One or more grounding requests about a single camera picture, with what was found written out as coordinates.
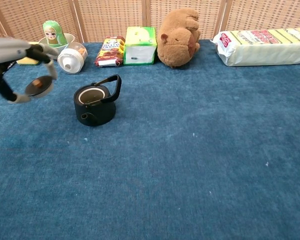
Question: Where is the woven rattan folding screen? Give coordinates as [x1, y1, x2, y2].
[0, 0, 300, 46]

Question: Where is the pale green ceramic bowl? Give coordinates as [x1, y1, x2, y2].
[38, 33, 76, 61]

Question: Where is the yellow sponge with green base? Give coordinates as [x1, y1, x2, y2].
[15, 41, 44, 67]

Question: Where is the blue carpet table cloth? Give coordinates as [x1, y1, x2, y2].
[0, 39, 300, 240]

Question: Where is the green nesting doll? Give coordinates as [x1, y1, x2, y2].
[42, 20, 68, 48]

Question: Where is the black lid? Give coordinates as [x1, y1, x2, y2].
[24, 76, 54, 99]

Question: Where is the clear jar with white lid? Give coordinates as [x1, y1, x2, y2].
[57, 41, 88, 75]

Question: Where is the black teapot with handle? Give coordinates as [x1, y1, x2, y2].
[73, 74, 123, 127]

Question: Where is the green tissue box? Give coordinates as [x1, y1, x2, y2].
[123, 26, 158, 66]

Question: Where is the yellow striped plastic-wrapped package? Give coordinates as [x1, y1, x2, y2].
[209, 27, 300, 67]

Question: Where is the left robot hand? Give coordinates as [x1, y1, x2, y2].
[0, 37, 59, 105]

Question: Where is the brown capybara plush toy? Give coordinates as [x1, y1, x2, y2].
[156, 7, 201, 69]

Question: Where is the panda biscuit packet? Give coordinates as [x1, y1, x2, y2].
[94, 35, 126, 69]

